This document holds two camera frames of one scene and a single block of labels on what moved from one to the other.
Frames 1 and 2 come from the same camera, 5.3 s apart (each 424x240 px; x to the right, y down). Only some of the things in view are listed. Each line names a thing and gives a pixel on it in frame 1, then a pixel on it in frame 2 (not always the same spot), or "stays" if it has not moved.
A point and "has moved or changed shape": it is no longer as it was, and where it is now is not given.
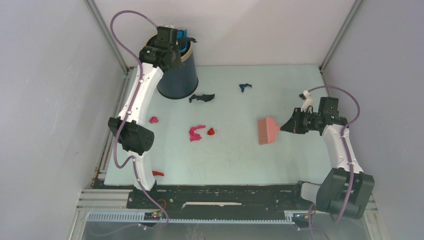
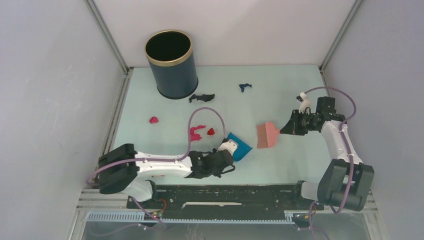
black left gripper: x=178 y=62 → x=218 y=173
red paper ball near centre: x=211 y=132 stays
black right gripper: x=293 y=124 stays
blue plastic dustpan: x=182 y=34 → x=243 y=148
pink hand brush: x=267 y=130 has moved or changed shape
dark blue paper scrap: x=242 y=86 stays
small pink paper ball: x=153 y=119 stays
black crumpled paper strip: x=204 y=97 stays
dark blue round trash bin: x=180 y=83 stays
